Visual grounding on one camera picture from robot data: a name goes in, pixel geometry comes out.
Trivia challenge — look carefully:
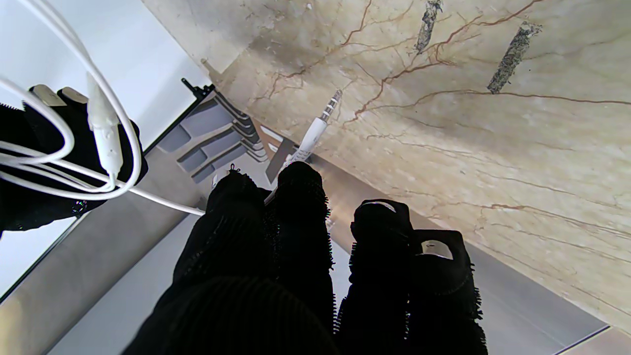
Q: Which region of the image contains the brown upright desk screen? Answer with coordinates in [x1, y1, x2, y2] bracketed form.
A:
[265, 138, 296, 184]

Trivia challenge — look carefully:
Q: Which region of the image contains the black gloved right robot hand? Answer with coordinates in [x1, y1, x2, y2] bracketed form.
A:
[0, 85, 148, 232]

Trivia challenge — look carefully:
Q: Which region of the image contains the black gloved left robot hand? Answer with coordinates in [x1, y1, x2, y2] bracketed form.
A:
[123, 161, 489, 355]

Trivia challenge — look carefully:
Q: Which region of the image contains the white wired earphone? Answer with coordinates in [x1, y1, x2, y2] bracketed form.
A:
[0, 0, 343, 216]

